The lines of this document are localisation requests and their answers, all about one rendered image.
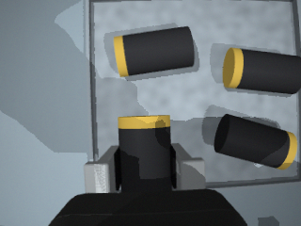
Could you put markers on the grey shallow tray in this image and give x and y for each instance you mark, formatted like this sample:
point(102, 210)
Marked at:
point(194, 97)

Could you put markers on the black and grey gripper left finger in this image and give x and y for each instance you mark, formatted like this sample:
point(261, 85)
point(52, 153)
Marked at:
point(104, 175)

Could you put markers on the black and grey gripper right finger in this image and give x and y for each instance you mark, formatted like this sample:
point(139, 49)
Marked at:
point(186, 172)

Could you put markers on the black battery with gold top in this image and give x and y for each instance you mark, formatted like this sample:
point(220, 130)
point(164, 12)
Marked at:
point(154, 51)
point(262, 71)
point(255, 142)
point(144, 143)

